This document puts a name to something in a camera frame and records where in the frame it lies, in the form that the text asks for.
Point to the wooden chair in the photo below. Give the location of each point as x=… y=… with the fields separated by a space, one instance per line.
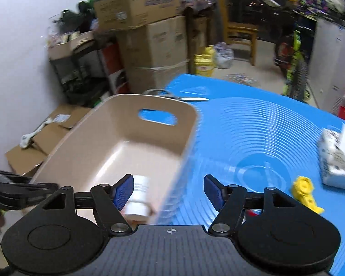
x=241 y=31

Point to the white pill bottle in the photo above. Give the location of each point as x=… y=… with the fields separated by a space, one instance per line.
x=139 y=195

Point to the white plastic wrapper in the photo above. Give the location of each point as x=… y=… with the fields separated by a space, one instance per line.
x=31 y=136

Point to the black cap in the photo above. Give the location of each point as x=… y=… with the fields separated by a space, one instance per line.
x=67 y=21

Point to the yellow detergent jug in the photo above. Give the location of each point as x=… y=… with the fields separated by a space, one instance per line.
x=204 y=63

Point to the small dark wooden table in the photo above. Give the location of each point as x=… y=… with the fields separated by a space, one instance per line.
x=201 y=28

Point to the clear plastic bag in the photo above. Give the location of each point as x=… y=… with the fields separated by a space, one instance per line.
x=224 y=56

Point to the white chest freezer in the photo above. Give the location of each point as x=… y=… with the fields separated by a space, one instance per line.
x=333 y=63

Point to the small beige bin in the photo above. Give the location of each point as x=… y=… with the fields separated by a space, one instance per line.
x=63 y=47

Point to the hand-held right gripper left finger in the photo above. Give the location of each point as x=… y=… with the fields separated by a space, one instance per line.
x=123 y=192

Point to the tall plain cardboard box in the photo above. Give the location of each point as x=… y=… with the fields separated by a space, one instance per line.
x=155 y=43

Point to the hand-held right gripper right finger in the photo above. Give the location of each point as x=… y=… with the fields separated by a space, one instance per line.
x=214 y=192

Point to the red printed carton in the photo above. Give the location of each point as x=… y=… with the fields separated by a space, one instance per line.
x=115 y=69

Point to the blue silicone baking mat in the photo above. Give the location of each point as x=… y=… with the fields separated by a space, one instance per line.
x=247 y=138

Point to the dark glass balcony door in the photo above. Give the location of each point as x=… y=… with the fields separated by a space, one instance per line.
x=247 y=5

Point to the black and green bicycle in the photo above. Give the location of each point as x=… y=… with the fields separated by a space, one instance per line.
x=296 y=63

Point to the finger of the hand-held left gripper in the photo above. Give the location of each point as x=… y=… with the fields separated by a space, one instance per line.
x=23 y=194
x=8 y=177

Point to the open printed cardboard box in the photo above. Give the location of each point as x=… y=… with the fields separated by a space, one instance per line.
x=132 y=5

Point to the printed tissue pack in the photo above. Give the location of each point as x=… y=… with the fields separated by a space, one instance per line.
x=335 y=158

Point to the yellow plastic tool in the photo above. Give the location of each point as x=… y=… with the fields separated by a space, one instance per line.
x=303 y=189

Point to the beige plastic storage basket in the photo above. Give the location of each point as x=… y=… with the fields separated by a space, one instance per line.
x=109 y=138

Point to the black utility cart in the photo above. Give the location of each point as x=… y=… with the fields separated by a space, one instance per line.
x=77 y=74

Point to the torn cardboard box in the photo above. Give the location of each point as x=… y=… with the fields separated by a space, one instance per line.
x=46 y=138

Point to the taped cardboard box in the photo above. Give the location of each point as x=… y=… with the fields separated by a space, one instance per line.
x=158 y=77

